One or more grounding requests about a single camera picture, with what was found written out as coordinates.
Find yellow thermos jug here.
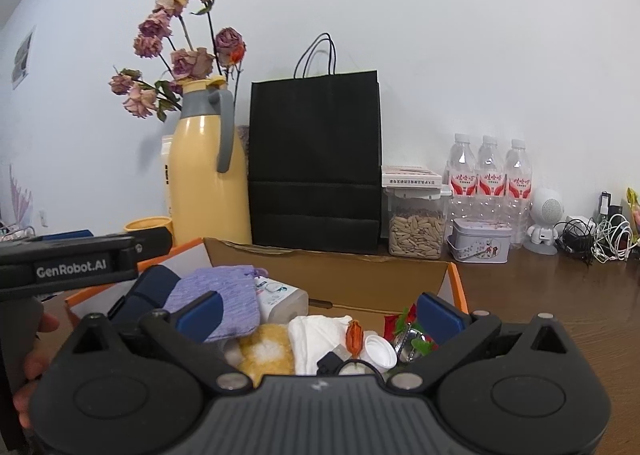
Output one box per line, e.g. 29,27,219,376
169,78,253,246

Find person's left hand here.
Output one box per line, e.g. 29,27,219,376
12,311,61,429

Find red artificial rose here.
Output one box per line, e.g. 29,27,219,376
383,304,437,361

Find clear water bottle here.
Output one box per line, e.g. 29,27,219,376
446,134,479,236
475,135,506,226
502,138,532,248

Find colourful snack packet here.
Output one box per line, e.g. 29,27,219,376
625,188,640,236

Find white plastic bottle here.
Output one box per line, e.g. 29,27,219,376
252,275,310,323

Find clear seed jar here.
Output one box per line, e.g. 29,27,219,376
384,185,453,258

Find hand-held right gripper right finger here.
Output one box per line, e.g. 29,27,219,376
384,291,569,392

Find white bottle cap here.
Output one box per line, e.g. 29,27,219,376
364,332,399,372

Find tangled white cables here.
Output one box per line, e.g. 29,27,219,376
590,212,640,266

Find purple feather wall sticker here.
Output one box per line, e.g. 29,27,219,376
7,164,35,231

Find yellow mug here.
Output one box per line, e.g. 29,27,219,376
124,216,174,237

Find black charger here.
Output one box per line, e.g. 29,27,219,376
599,191,624,219

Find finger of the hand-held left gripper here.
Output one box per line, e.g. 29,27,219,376
134,226,174,262
35,229,94,239

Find white robot speaker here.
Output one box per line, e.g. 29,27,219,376
523,188,561,256

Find small black plug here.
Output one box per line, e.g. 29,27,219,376
317,352,347,377

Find white wall vent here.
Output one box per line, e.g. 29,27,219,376
11,25,37,90

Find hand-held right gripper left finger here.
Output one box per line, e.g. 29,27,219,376
72,291,253,392

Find dried rose bouquet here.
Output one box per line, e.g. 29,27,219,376
109,0,247,123

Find black paper bag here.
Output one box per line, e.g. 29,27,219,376
248,32,383,253

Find white tin box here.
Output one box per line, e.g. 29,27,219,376
446,218,514,264

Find white cloth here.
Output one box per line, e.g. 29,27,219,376
289,315,353,377

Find orange cardboard box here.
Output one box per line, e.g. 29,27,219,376
65,236,471,378

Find white milk carton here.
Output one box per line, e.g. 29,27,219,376
161,134,176,218

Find purple drawstring pouch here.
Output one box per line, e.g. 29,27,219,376
162,264,271,343

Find flat white box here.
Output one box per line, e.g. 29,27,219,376
381,165,444,189

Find yellow fluffy cloth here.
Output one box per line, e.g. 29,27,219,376
237,324,297,377

